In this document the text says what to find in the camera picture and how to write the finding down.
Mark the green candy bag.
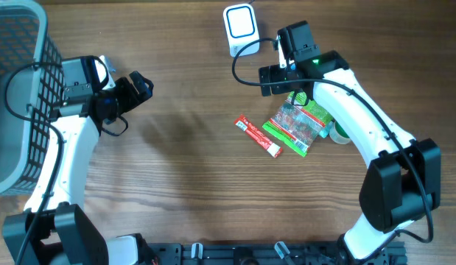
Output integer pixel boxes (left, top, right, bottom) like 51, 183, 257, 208
262, 92, 333, 157

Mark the mint wet wipes packet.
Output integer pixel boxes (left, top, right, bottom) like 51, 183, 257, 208
318, 121, 334, 138

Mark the green-lidded jar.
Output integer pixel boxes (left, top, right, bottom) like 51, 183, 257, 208
329, 121, 351, 145

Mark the red stick sachet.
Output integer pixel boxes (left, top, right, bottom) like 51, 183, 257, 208
234, 114, 283, 158

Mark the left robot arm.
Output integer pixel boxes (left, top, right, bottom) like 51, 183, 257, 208
3, 56, 158, 264

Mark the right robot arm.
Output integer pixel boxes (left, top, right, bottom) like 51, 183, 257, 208
259, 21, 441, 264

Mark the white barcode scanner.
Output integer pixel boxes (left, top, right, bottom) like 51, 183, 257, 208
223, 4, 259, 57

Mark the grey plastic mesh basket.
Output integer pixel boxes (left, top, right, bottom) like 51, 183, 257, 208
0, 1, 65, 196

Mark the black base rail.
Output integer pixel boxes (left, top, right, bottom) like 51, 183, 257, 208
138, 241, 407, 265

